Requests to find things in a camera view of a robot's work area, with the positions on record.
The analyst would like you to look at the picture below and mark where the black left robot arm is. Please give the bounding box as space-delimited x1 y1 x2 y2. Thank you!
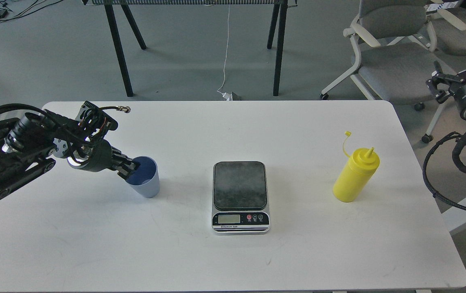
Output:
0 101 140 200

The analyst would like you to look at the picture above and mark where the white hanging cable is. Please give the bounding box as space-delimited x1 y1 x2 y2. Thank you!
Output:
217 4 241 101

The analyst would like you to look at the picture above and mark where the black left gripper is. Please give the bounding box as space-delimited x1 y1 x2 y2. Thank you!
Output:
54 101 140 180

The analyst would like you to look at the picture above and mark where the grey office chair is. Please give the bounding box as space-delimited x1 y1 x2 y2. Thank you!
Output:
319 0 462 144
426 0 466 56

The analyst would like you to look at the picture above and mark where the black digital kitchen scale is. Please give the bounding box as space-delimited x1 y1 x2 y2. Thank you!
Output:
212 161 271 235

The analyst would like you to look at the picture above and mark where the blue plastic cup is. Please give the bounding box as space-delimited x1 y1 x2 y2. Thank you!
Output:
125 156 160 198

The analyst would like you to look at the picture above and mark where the yellow squeeze bottle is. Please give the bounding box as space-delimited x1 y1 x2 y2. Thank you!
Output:
332 131 380 203

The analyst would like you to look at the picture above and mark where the black leg background table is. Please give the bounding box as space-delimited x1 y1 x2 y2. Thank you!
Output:
81 0 298 98

